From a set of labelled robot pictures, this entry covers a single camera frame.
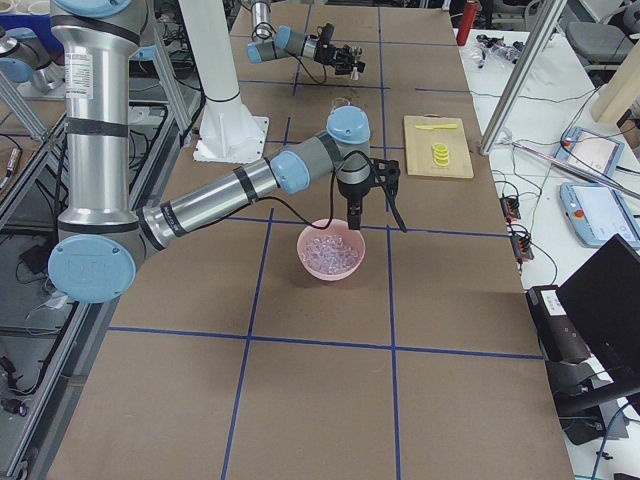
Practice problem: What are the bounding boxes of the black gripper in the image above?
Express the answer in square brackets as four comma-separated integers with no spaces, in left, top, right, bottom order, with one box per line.
[337,155,373,230]
[314,44,366,76]

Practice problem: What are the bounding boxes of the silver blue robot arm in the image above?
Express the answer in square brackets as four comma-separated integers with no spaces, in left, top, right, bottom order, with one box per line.
[47,1,371,304]
[246,1,366,80]

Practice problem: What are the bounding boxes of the clear wine glass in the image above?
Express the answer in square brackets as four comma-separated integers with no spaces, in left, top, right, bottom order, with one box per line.
[330,97,351,113]

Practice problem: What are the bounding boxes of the pink bowl of ice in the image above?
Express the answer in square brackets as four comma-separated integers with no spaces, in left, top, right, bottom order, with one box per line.
[296,219,366,281]

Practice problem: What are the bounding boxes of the bamboo cutting board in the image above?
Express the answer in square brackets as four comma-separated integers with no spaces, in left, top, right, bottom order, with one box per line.
[403,115,474,179]

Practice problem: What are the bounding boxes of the yellow lemon slices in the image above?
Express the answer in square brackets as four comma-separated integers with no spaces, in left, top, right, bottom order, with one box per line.
[431,143,450,168]

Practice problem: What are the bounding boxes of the yellow plastic knife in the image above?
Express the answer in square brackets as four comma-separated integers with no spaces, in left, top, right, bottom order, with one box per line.
[414,123,458,131]

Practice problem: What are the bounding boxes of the red thermos bottle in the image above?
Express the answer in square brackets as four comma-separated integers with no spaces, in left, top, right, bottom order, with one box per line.
[456,0,479,46]

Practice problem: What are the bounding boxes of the clear plastic bag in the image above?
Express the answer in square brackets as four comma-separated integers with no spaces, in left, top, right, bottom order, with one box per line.
[469,34,525,69]

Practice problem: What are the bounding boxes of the far blue teach pendant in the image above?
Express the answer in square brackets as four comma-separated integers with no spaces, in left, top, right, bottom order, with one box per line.
[556,126,624,176]

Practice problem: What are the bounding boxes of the blue teach pendant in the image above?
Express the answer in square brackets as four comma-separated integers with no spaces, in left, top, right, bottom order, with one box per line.
[559,183,639,249]
[556,126,624,176]

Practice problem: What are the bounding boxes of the near blue teach pendant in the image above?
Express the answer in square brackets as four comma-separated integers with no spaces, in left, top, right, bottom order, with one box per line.
[559,183,639,249]

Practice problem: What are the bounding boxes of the grey office chair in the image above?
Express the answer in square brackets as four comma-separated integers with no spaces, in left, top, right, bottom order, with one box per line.
[565,1,639,72]

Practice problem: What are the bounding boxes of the black box device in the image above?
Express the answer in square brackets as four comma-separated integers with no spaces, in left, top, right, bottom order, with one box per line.
[525,285,590,365]

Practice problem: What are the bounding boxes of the wooden upright plank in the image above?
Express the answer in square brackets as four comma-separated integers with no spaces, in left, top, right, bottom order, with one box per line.
[590,43,640,123]

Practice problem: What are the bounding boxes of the metal rod with green clip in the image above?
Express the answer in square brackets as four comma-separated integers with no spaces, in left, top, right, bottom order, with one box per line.
[500,141,640,200]

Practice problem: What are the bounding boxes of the blue storage bin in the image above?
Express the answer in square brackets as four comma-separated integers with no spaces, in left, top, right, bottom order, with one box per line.
[1,0,51,31]

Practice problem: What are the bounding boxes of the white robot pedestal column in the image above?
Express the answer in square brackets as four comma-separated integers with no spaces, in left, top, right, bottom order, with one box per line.
[181,1,269,164]

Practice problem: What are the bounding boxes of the aluminium frame post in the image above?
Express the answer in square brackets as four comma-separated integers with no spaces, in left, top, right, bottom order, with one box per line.
[479,0,567,156]

